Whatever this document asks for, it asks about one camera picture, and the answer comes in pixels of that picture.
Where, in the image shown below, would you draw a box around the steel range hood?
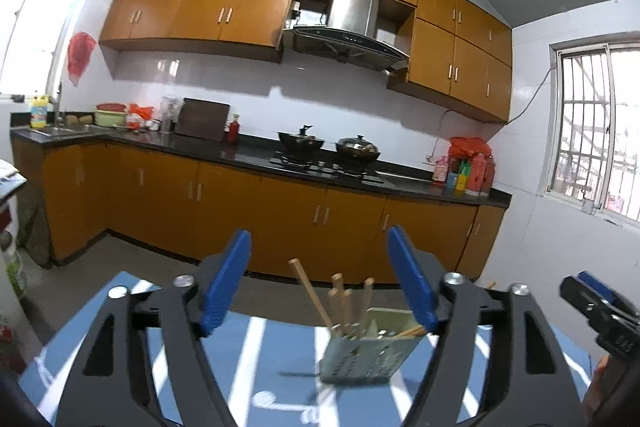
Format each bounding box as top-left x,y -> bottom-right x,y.
282,0 -> 411,75

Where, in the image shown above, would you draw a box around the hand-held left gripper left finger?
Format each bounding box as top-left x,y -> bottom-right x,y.
55,229 -> 252,427

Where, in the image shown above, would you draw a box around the clear glass jar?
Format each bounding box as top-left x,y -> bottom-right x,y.
159,96 -> 183,134

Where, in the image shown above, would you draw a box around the black gas stove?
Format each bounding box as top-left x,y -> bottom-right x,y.
269,151 -> 386,185

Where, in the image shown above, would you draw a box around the dark mesh bin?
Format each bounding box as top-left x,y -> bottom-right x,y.
17,192 -> 53,268

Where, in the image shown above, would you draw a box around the steel sink faucet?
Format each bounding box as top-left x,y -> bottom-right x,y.
54,82 -> 67,128

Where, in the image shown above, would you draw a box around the black wok with lid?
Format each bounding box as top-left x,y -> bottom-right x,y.
334,134 -> 382,168

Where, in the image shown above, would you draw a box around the person's right hand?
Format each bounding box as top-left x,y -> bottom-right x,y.
590,354 -> 618,413

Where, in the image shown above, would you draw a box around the orange plastic bag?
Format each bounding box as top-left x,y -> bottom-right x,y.
127,103 -> 155,128

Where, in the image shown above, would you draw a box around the yellow detergent bottle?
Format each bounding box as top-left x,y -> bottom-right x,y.
29,94 -> 51,129

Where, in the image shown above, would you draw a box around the red plastic bag on wall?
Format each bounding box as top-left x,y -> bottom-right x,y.
67,32 -> 97,88

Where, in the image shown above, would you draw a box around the red container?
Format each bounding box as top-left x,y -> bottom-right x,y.
0,324 -> 26,373

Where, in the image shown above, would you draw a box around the wooden chopstick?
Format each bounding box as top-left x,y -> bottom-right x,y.
331,273 -> 346,335
390,326 -> 428,341
356,278 -> 375,338
341,289 -> 355,337
289,258 -> 333,330

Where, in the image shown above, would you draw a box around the dark wooden cutting board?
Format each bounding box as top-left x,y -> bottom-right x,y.
176,98 -> 231,142

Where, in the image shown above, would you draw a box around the wooden wall cabinets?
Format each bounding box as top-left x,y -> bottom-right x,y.
99,0 -> 513,124

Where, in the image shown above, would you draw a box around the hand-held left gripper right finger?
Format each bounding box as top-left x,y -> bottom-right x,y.
387,226 -> 586,427

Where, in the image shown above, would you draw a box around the white sack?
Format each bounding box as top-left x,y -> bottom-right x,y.
0,232 -> 28,303

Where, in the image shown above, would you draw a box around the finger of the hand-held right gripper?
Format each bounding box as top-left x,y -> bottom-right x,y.
559,271 -> 628,323

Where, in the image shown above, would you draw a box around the green perforated chopstick holder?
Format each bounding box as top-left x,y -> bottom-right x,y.
318,307 -> 418,385

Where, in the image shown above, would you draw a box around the barred window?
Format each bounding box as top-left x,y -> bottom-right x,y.
547,42 -> 640,225

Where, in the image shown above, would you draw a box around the red plastic bag on counter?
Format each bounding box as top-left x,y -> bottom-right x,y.
447,137 -> 493,160

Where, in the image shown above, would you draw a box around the wooden base cabinets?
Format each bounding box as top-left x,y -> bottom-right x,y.
11,134 -> 507,283

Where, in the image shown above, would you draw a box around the large red bottle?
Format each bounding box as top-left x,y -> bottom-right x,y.
467,154 -> 496,198

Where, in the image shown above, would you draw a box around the sunlit kitchen window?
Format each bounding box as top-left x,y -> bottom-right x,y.
0,0 -> 106,95

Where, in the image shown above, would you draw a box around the black kitchen countertop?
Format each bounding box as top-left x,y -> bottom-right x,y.
10,127 -> 512,208

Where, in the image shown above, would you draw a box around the steel kitchen sink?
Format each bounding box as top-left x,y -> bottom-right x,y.
22,124 -> 108,138

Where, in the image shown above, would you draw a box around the green basin with red lid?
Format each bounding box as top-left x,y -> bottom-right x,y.
94,103 -> 128,128

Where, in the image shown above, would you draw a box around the blue white striped tablecloth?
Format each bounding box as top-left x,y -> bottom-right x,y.
17,269 -> 596,427

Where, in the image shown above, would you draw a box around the black wok with ladle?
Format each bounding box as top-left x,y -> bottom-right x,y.
277,124 -> 326,160

